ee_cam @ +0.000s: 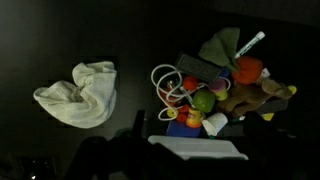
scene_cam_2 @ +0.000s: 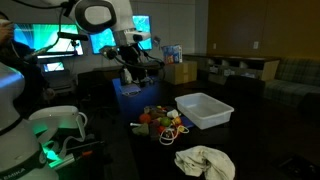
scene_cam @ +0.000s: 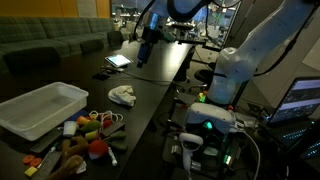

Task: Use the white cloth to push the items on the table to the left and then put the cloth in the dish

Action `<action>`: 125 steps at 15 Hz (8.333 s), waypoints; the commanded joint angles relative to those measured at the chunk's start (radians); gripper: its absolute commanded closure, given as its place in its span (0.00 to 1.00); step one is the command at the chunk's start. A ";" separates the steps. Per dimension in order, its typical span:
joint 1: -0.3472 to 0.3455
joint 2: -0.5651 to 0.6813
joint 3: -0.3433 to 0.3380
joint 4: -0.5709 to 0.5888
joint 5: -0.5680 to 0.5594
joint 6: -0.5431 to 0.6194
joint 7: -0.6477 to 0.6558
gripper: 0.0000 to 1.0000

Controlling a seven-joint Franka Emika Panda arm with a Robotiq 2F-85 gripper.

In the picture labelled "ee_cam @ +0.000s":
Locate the white plastic bin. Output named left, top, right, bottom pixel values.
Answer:
left=147, top=134, right=249, bottom=161

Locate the white green marker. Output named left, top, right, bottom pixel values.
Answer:
left=234, top=31, right=267, bottom=60

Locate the green toy fruit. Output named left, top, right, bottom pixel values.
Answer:
left=192, top=88, right=217, bottom=114

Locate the thin white green pen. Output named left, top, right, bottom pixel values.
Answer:
left=179, top=86, right=195, bottom=108

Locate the yellow block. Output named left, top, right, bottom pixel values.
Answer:
left=261, top=112, right=275, bottom=122

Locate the small red disc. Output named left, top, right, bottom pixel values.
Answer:
left=175, top=112, right=188, bottom=124
left=179, top=103, right=191, bottom=114

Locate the blue block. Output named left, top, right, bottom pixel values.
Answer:
left=165, top=119, right=202, bottom=138

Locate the red orange ball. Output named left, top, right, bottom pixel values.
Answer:
left=182, top=75, right=200, bottom=92

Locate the white cloth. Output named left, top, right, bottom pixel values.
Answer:
left=33, top=60, right=118, bottom=129

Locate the small yellow disc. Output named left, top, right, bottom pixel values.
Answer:
left=166, top=108, right=177, bottom=119

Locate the white paper cup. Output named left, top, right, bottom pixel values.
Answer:
left=201, top=112, right=229, bottom=137

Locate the purple yellow small tub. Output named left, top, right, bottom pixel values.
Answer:
left=208, top=78, right=229, bottom=102

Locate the white cable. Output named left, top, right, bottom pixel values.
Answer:
left=150, top=63, right=209, bottom=122

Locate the black remote control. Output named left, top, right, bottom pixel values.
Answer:
left=218, top=123, right=249, bottom=138

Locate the orange plush ball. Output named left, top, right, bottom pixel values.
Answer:
left=231, top=55, right=264, bottom=86

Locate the brown plush animal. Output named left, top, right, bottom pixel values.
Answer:
left=218, top=77, right=294, bottom=118

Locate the green cloth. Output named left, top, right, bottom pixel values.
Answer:
left=198, top=27, right=241, bottom=69

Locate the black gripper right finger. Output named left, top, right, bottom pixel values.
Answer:
left=245, top=111, right=279, bottom=134

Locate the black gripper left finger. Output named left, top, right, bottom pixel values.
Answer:
left=132, top=109, right=147, bottom=138

